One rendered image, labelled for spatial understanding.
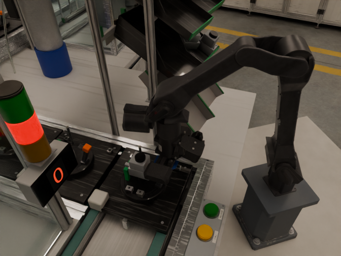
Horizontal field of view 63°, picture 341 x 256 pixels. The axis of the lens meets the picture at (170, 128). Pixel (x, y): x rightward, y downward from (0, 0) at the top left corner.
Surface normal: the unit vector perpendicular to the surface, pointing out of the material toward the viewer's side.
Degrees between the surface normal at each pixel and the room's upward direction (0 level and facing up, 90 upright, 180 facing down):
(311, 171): 0
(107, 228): 0
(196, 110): 45
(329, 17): 90
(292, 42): 19
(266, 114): 0
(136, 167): 90
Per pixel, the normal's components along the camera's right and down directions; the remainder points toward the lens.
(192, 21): 0.36, -0.52
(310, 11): -0.48, 0.60
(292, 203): -0.01, -0.73
